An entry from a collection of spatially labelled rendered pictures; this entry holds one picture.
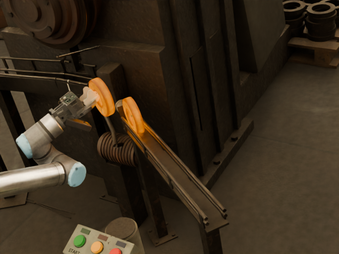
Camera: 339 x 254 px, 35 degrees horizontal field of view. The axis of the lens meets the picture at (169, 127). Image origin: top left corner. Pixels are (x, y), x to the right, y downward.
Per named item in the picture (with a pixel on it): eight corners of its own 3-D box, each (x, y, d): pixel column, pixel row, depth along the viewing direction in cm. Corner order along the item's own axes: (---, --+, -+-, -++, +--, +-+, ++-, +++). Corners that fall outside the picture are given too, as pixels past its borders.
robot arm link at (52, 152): (58, 182, 208) (42, 164, 199) (40, 171, 215) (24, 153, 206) (73, 164, 211) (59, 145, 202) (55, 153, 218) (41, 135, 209)
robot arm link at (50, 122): (58, 141, 201) (48, 131, 209) (68, 133, 202) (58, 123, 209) (45, 126, 196) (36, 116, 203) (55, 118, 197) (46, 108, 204)
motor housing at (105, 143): (132, 208, 275) (108, 124, 245) (168, 219, 264) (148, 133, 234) (118, 225, 267) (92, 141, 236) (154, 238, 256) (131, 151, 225)
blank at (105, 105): (92, 73, 213) (84, 76, 211) (108, 81, 200) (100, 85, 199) (103, 108, 220) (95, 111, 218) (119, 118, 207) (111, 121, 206)
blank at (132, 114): (140, 133, 224) (133, 136, 223) (126, 99, 224) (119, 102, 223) (148, 130, 209) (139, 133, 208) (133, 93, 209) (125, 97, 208)
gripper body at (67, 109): (79, 96, 199) (53, 116, 197) (90, 112, 205) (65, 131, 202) (71, 88, 205) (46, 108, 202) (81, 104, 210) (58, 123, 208)
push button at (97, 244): (96, 241, 177) (94, 239, 176) (106, 245, 175) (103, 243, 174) (90, 252, 176) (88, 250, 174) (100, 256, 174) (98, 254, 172)
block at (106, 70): (120, 103, 254) (108, 59, 240) (133, 106, 250) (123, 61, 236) (107, 116, 247) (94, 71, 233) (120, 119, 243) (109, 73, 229)
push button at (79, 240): (79, 235, 181) (76, 233, 180) (88, 238, 179) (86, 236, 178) (73, 245, 179) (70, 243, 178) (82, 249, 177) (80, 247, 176)
